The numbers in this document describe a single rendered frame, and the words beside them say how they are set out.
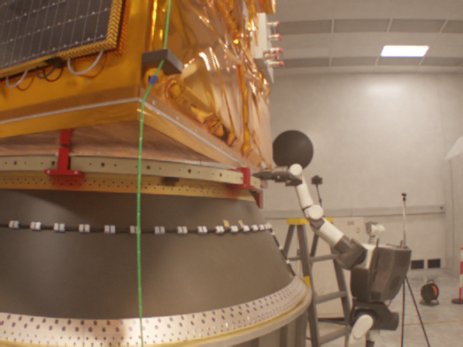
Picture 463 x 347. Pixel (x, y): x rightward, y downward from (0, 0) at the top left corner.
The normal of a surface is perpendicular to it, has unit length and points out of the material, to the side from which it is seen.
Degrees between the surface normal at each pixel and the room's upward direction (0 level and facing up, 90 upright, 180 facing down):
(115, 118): 90
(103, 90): 92
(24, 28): 90
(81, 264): 62
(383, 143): 90
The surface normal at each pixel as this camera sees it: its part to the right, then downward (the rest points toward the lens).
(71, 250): 0.24, -0.57
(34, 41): -0.25, -0.12
